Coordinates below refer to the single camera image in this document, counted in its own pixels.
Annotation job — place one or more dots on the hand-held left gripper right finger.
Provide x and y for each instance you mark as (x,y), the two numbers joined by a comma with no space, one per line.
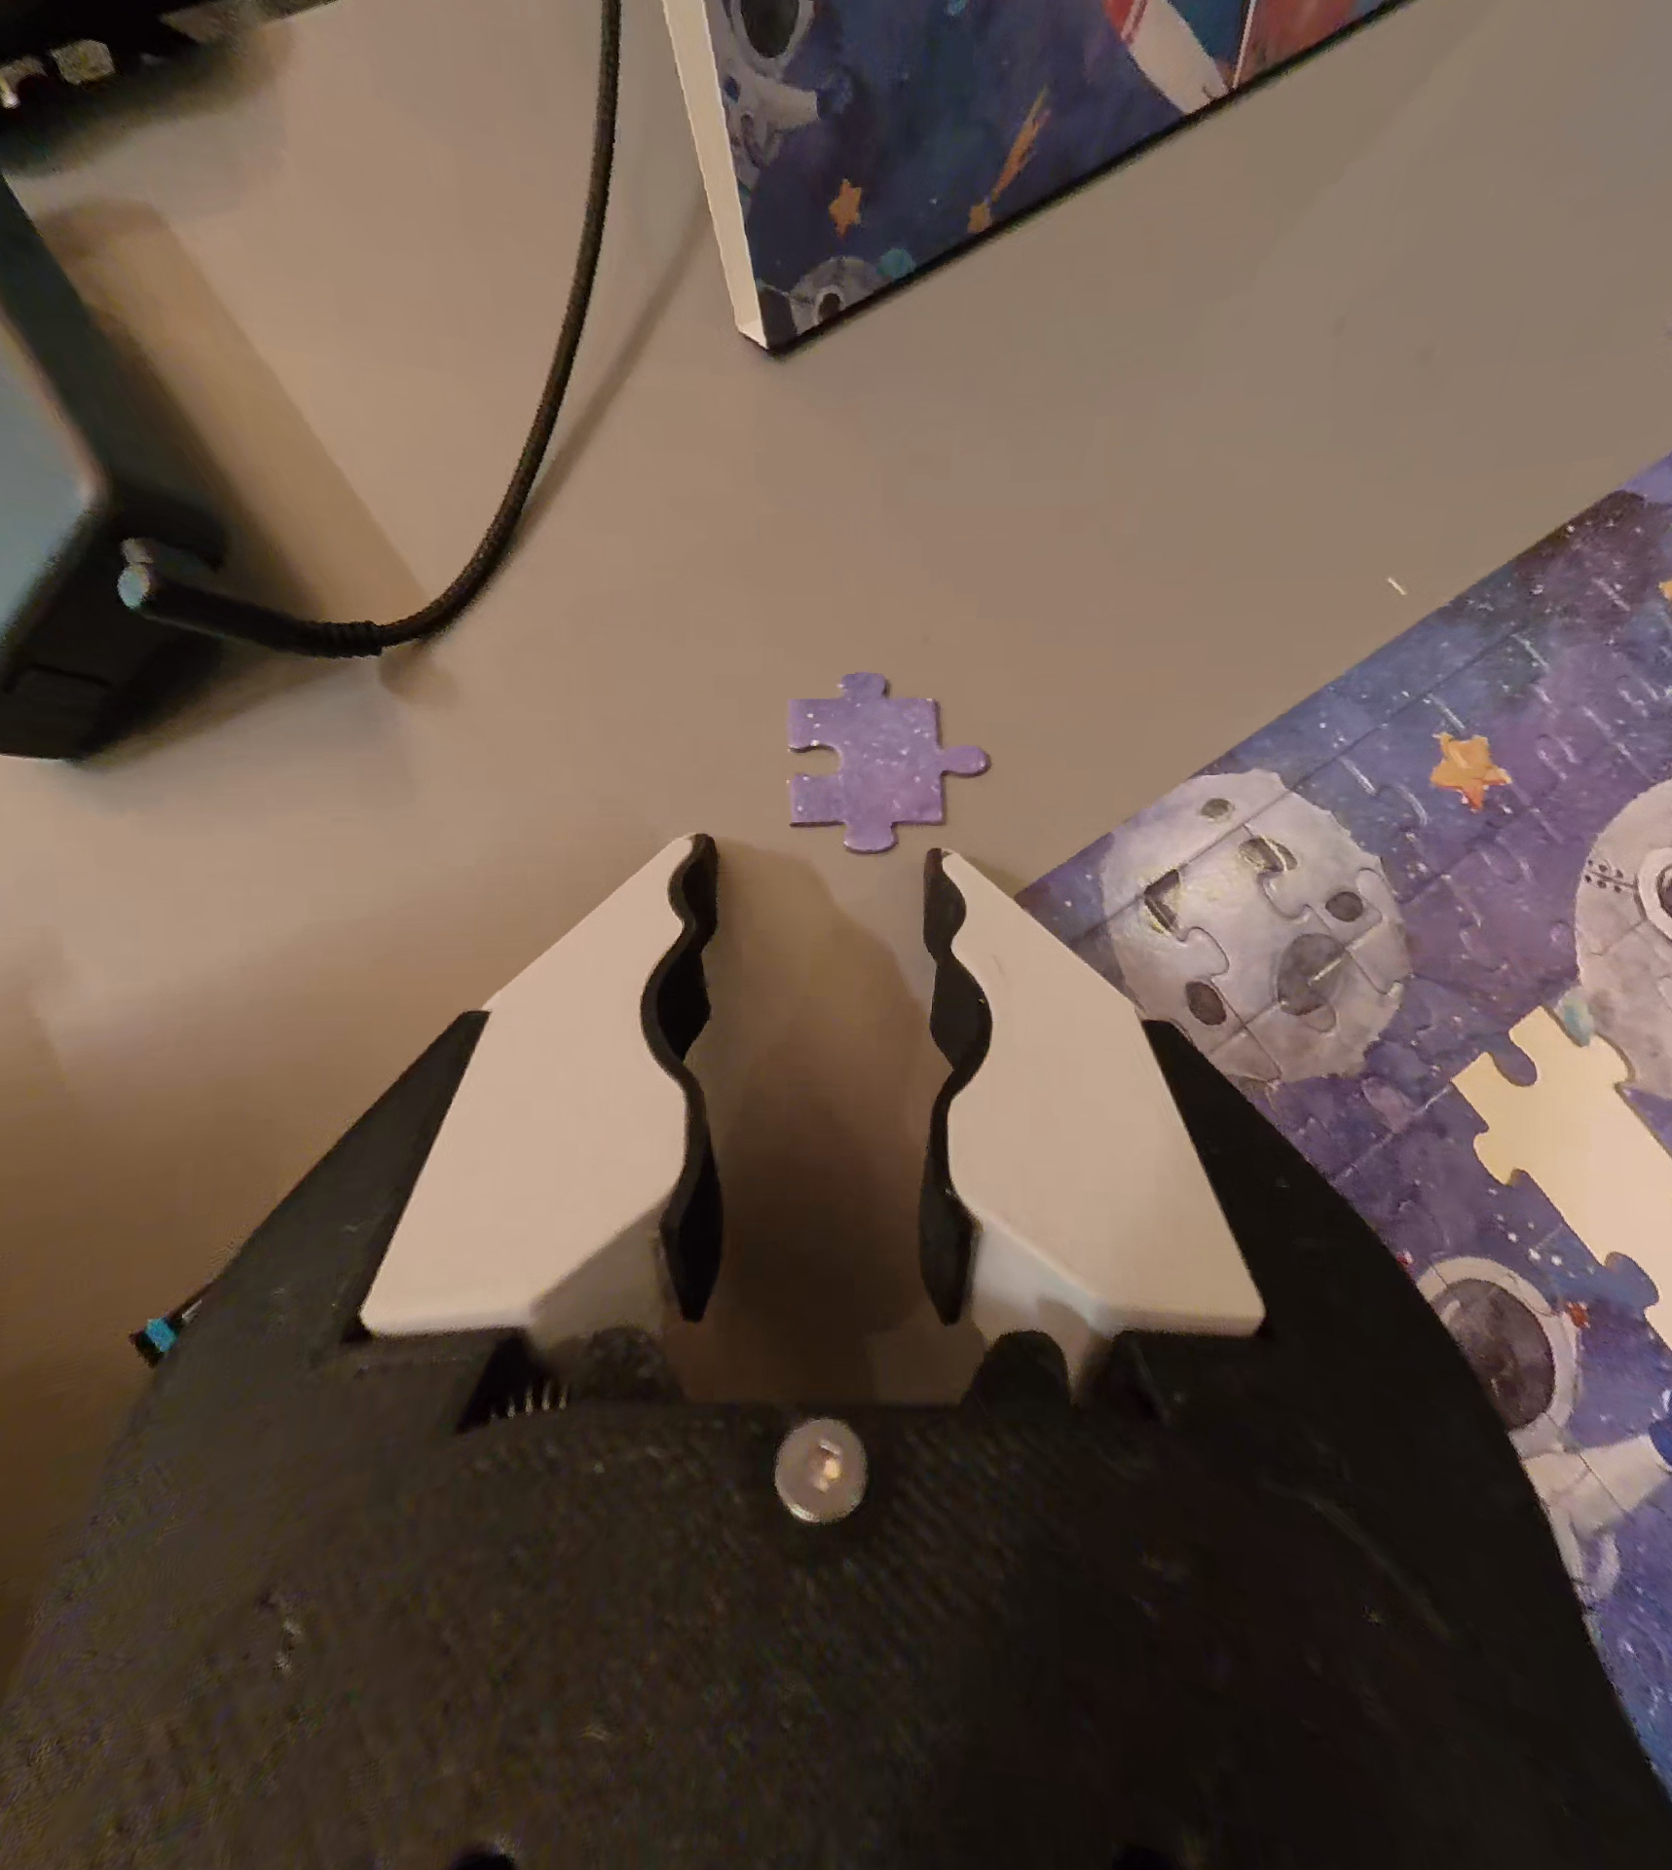
(1083,1153)

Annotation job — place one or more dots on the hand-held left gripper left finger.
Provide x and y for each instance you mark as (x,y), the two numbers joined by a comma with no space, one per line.
(543,1140)

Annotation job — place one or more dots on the space jigsaw puzzle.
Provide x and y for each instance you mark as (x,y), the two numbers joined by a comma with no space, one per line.
(1434,906)

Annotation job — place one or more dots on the puzzle box lid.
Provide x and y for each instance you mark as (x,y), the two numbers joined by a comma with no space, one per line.
(923,146)

